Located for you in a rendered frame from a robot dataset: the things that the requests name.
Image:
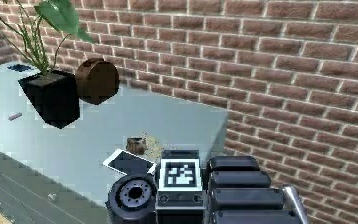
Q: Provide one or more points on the dark blue flat patch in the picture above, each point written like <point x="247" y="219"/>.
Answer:
<point x="19" y="67"/>

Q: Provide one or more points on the white framed tablet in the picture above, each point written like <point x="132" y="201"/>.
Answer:
<point x="130" y="162"/>

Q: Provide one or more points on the brown round box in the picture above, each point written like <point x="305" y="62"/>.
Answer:
<point x="98" y="80"/>

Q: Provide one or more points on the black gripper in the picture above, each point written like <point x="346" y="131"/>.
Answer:
<point x="133" y="195"/>

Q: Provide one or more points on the pale blue table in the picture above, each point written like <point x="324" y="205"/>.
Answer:
<point x="103" y="126"/>

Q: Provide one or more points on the small pink eraser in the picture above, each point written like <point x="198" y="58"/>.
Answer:
<point x="15" y="116"/>

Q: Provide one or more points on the green house plant black pot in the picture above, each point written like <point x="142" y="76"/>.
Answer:
<point x="52" y="95"/>

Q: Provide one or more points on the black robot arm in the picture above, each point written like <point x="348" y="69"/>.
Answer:
<point x="233" y="193"/>

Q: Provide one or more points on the small brown cup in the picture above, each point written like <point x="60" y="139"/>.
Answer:
<point x="136" y="145"/>

